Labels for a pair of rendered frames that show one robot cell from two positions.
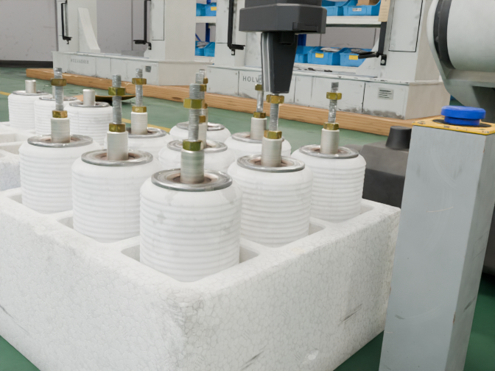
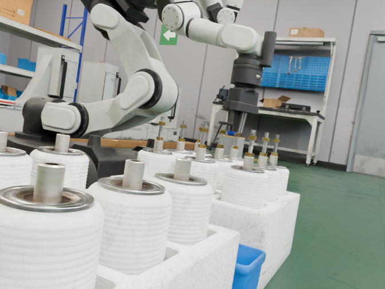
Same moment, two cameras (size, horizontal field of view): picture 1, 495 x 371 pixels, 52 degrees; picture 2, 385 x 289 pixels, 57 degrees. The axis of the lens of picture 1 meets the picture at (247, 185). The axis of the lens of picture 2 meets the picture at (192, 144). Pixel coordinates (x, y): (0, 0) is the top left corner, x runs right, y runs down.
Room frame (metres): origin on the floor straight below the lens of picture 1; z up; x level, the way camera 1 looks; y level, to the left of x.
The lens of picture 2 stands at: (0.94, 0.96, 0.33)
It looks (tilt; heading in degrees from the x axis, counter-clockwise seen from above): 3 degrees down; 255
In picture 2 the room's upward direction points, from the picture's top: 9 degrees clockwise
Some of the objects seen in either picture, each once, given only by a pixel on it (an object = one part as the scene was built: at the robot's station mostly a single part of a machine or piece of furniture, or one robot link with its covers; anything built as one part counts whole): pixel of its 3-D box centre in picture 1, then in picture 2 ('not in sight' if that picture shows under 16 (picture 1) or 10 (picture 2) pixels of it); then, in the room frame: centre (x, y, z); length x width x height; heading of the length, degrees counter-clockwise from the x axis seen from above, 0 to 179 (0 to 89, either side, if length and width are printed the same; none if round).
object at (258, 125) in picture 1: (258, 129); (180, 147); (0.72, -0.01, 0.26); 0.02 x 0.02 x 0.03
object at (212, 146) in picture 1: (197, 146); (218, 159); (0.63, 0.07, 0.25); 0.08 x 0.08 x 0.01
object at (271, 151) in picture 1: (271, 152); (234, 154); (0.55, -0.02, 0.26); 0.02 x 0.02 x 0.03
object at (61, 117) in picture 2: not in sight; (77, 120); (1.04, -0.60, 0.28); 0.21 x 0.20 x 0.13; 138
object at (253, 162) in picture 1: (270, 164); (233, 158); (0.55, -0.02, 0.25); 0.08 x 0.08 x 0.01
